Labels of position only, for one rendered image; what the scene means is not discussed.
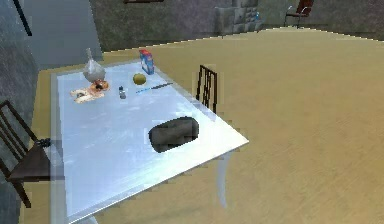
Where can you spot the white dining table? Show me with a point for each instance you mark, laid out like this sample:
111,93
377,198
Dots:
110,140

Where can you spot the dark wooden chair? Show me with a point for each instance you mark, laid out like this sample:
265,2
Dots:
207,88
28,160

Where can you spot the dark bread loaf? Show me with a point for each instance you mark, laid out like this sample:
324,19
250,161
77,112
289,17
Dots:
173,133

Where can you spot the yellow-green apple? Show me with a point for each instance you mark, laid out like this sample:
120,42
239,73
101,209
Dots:
139,79

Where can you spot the red and blue box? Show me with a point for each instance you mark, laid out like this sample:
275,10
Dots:
147,61

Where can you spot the grey stone cabinet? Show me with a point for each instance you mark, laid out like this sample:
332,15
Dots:
237,18

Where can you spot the clear glass vase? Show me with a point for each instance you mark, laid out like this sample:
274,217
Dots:
93,70

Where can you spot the red metal-frame chair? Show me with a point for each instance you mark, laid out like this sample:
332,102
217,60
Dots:
301,11

